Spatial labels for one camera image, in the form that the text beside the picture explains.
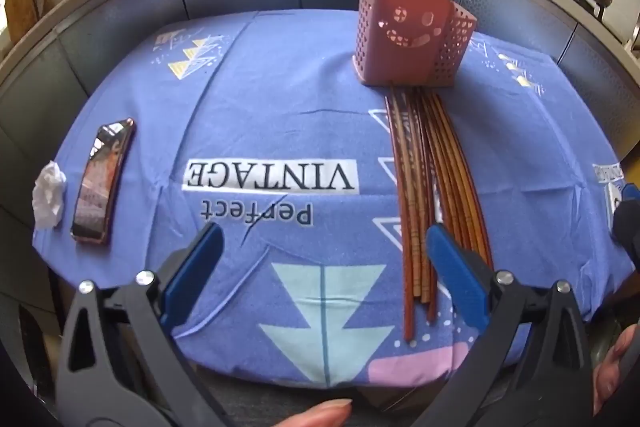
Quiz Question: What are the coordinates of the person's right hand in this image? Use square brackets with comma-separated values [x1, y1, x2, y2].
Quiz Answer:
[592, 322, 640, 418]

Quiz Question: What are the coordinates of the pile of wooden chopsticks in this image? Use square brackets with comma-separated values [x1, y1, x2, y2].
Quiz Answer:
[384, 86, 496, 342]

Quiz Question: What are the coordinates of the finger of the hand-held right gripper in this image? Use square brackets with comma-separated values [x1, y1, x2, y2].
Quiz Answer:
[611, 183, 640, 270]

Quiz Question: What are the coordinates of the blue printed tablecloth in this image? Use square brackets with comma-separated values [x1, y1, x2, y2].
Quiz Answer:
[32, 9, 636, 388]

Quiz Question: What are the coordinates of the crumpled white tissue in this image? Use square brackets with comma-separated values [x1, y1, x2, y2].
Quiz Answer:
[31, 160, 67, 228]

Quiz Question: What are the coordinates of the smartphone with pink case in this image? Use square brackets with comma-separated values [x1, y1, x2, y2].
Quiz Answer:
[70, 118, 137, 245]

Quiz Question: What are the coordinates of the person's left hand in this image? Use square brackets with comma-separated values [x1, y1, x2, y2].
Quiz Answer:
[267, 398, 353, 427]

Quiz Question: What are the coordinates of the pink perforated utensil holder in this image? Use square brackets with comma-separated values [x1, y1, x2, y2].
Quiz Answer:
[352, 0, 478, 88]

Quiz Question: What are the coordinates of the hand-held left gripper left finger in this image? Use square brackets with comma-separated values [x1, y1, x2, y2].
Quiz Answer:
[55, 222, 236, 427]

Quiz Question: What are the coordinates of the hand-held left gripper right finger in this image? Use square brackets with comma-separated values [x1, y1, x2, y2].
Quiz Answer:
[410, 223, 601, 427]

